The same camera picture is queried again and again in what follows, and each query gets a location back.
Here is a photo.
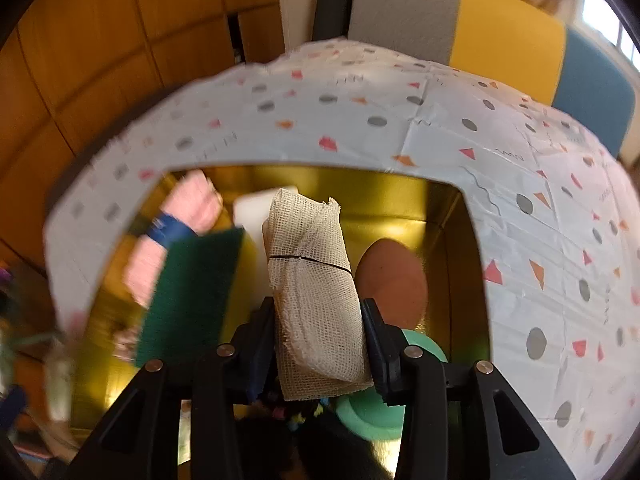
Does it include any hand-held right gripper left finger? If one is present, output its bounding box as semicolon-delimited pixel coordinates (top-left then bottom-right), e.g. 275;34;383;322
65;297;276;480

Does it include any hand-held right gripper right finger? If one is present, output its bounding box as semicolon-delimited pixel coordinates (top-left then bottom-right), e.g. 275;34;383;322
362;299;576;480

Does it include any beige gauze cloth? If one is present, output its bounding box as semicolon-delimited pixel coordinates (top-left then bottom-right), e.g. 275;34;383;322
262;187;373;402

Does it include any brown egg-shaped makeup sponge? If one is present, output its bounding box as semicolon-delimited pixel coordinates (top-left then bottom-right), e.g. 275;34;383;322
354;239;430;331

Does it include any green and yellow sponge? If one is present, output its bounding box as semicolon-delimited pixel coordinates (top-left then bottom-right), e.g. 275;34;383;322
134;226;246;370

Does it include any black hairpiece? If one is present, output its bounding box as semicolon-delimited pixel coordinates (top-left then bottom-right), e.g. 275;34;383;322
235;405;396;480

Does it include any gold tin box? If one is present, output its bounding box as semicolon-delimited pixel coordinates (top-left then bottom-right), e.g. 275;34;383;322
60;162;491;480

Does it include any pink towel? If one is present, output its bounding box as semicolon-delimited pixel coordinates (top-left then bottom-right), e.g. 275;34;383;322
122;169;224;311

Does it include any grey yellow blue headboard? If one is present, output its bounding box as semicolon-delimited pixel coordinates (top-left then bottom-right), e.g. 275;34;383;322
347;0;636;158

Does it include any wooden wardrobe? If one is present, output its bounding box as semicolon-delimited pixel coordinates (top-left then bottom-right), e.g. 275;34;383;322
0;0;286;261

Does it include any barred window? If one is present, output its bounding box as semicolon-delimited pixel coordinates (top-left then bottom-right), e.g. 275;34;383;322
582;0;640;66

